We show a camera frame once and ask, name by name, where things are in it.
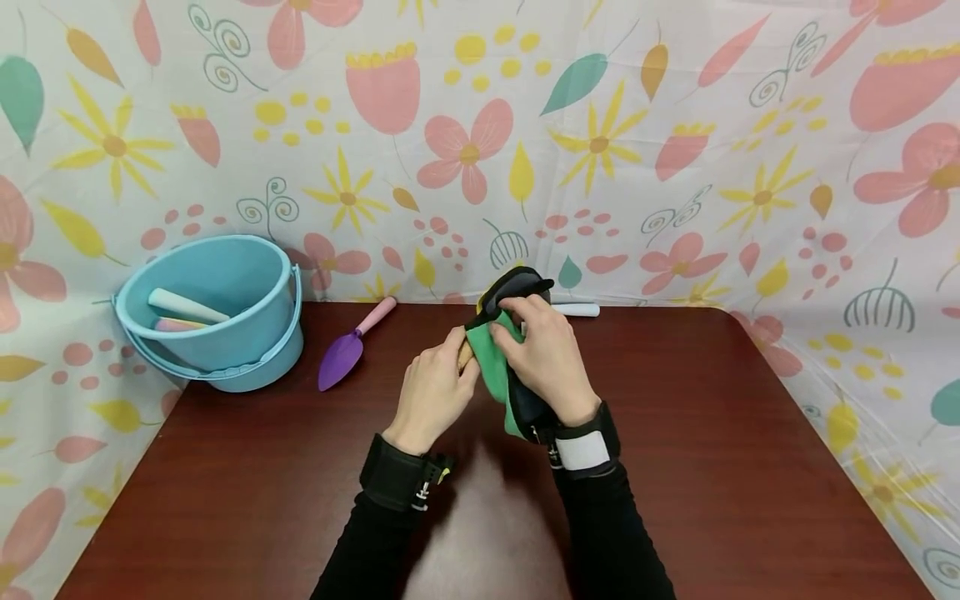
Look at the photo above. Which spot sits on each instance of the person's right hand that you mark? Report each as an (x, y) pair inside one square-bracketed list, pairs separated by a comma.
[(551, 358)]

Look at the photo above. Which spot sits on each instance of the person's left hand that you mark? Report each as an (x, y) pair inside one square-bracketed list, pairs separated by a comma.
[(431, 392)]

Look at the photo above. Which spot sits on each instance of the person's right index finger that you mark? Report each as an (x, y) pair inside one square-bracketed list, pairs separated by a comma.
[(529, 307)]

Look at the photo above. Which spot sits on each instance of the person's left thumb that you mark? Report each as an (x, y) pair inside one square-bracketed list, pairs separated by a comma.
[(457, 346)]

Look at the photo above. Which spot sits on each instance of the person's left fingers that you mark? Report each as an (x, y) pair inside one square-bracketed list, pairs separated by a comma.
[(471, 379)]

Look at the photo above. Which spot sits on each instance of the person's right thumb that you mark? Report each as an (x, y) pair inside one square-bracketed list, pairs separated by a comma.
[(506, 331)]

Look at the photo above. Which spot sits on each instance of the person's left forearm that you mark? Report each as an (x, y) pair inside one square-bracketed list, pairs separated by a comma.
[(364, 550)]

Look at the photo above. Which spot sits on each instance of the person's right forearm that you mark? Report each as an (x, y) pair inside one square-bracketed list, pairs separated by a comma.
[(615, 537)]

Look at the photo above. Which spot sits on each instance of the black wrist band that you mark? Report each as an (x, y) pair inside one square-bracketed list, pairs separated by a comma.
[(401, 473), (585, 446)]

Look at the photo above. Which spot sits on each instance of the light blue plastic bucket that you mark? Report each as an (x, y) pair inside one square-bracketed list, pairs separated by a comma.
[(247, 333)]

